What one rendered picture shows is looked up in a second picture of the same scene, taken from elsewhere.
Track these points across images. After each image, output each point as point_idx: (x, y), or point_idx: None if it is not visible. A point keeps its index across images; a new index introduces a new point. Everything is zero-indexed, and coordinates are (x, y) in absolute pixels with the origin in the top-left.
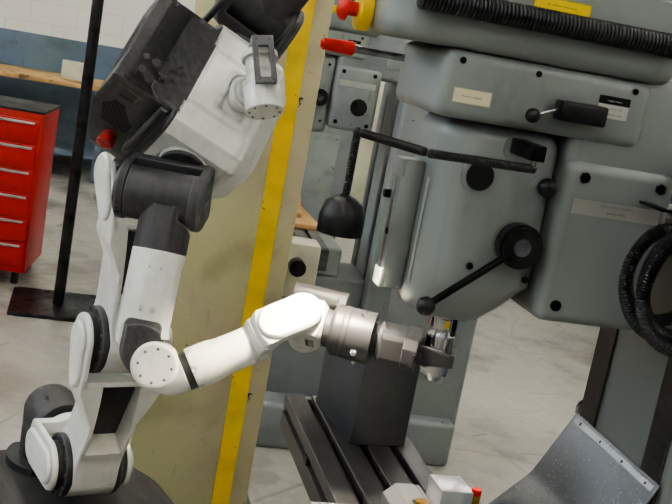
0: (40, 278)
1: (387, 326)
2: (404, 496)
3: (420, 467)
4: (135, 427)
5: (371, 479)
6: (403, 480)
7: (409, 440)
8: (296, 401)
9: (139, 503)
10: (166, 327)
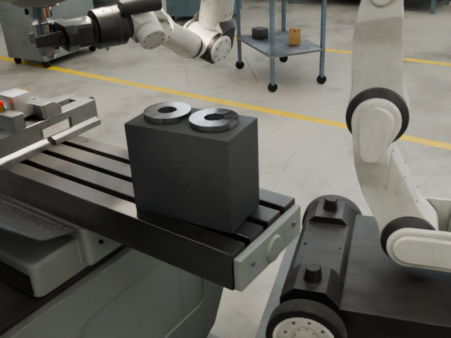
0: None
1: (82, 18)
2: (41, 98)
3: (100, 198)
4: (360, 187)
5: (116, 168)
6: (98, 180)
7: (141, 219)
8: (270, 194)
9: (403, 297)
10: (199, 15)
